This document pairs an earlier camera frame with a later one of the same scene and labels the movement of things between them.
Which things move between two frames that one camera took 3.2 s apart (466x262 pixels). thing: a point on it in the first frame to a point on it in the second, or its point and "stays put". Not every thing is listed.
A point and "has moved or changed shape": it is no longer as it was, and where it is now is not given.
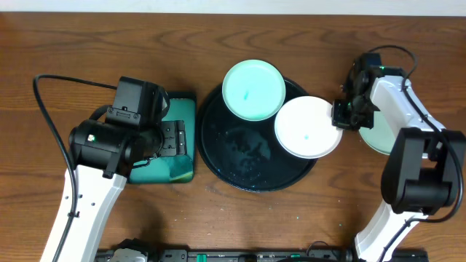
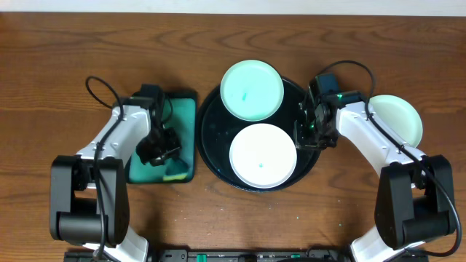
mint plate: x=253 y=90 stays put
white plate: x=303 y=127 has moved or changed shape
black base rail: x=318 y=254 stays put
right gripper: x=342 y=114 to x=310 y=136
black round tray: x=246 y=154 stays put
